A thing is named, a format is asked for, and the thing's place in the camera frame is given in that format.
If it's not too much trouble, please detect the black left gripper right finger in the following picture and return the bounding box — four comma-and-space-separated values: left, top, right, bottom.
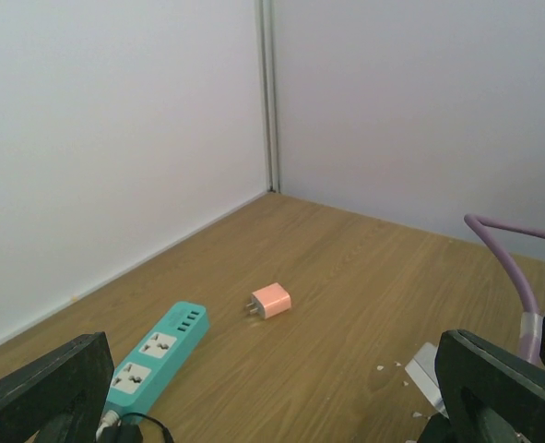
435, 329, 545, 442

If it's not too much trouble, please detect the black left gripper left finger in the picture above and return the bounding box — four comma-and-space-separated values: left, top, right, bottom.
0, 332, 114, 442

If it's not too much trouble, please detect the pink charger plug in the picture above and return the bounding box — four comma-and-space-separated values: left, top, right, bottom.
245, 282, 292, 320

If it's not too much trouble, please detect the black power adapter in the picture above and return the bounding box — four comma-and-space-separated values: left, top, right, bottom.
96, 413, 175, 443

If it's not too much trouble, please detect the teal power strip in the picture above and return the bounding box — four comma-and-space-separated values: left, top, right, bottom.
104, 302, 209, 416

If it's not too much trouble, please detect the white teal-strip cable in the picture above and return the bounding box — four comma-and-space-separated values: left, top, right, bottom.
95, 409, 122, 440

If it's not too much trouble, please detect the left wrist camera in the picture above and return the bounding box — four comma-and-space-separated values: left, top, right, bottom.
405, 342, 448, 418

